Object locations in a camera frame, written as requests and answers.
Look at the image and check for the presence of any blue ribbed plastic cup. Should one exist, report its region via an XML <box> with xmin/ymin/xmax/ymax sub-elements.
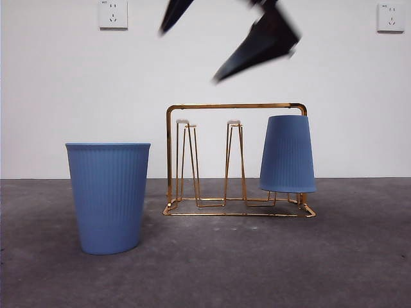
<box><xmin>258</xmin><ymin>115</ymin><xmax>317</xmax><ymax>194</ymax></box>
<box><xmin>65</xmin><ymin>142</ymin><xmax>151</xmax><ymax>256</ymax></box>

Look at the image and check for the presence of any white wall socket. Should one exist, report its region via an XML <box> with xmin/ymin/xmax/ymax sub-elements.
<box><xmin>98</xmin><ymin>0</ymin><xmax>128</xmax><ymax>31</ymax></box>
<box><xmin>376</xmin><ymin>3</ymin><xmax>405</xmax><ymax>34</ymax></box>

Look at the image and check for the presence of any gold wire cup rack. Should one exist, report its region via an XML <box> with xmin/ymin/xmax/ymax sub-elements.
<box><xmin>162</xmin><ymin>102</ymin><xmax>317</xmax><ymax>219</ymax></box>

